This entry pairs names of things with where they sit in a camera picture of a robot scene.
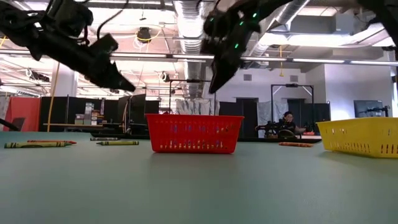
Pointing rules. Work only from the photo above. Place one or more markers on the silver ventilation duct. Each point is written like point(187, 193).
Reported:
point(273, 25)
point(189, 28)

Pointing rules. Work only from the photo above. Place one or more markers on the black ceiling camera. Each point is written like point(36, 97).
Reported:
point(144, 35)

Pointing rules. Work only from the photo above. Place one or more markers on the stacked storage boxes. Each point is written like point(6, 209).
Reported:
point(88, 113)

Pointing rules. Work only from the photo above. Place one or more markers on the neighbouring station robot arm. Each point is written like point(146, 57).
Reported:
point(267, 128)
point(385, 109)

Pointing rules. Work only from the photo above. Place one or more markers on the person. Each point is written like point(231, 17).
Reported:
point(287, 124)

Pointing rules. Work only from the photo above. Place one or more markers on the dark wall monitor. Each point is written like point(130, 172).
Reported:
point(362, 107)

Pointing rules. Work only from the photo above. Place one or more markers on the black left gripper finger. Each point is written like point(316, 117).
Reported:
point(109, 77)

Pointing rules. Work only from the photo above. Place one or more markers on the teal table mat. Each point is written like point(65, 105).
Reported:
point(199, 193)

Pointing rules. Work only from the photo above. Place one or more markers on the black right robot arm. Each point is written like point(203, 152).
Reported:
point(273, 4)

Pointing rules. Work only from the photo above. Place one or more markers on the black metal frame stand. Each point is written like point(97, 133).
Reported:
point(192, 81)
point(292, 85)

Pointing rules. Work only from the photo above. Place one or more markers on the black partition wall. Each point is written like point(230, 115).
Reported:
point(56, 109)

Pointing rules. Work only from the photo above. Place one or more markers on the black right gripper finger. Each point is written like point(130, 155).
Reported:
point(224, 73)

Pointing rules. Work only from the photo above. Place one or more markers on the orange crayon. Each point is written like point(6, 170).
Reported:
point(62, 141)
point(295, 144)

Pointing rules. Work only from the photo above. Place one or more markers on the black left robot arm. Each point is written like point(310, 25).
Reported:
point(18, 25)

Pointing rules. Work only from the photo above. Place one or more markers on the long workbench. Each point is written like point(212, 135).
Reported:
point(62, 125)

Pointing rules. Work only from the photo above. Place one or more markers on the yellow plastic basket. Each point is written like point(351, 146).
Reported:
point(357, 149)

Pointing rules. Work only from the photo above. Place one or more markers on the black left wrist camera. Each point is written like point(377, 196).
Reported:
point(104, 45)

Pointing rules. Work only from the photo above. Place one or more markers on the red partition panel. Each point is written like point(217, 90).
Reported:
point(28, 109)

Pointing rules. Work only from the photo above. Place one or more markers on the long LED light bar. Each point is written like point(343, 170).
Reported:
point(155, 56)

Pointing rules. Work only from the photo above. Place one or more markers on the white plastic sheet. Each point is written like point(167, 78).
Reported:
point(267, 110)
point(199, 105)

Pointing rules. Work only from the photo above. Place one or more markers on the red plastic basket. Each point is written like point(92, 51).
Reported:
point(192, 149)

